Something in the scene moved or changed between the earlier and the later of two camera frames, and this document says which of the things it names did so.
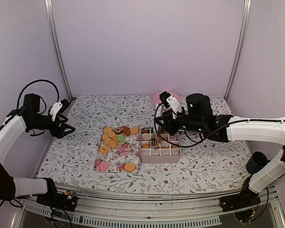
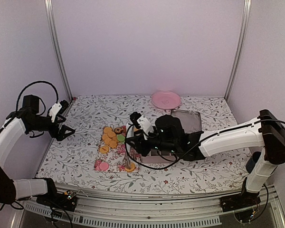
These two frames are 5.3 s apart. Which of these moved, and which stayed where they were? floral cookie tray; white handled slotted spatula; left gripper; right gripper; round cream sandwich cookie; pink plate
Moved: right gripper; white handled slotted spatula
Stayed: pink plate; floral cookie tray; round cream sandwich cookie; left gripper
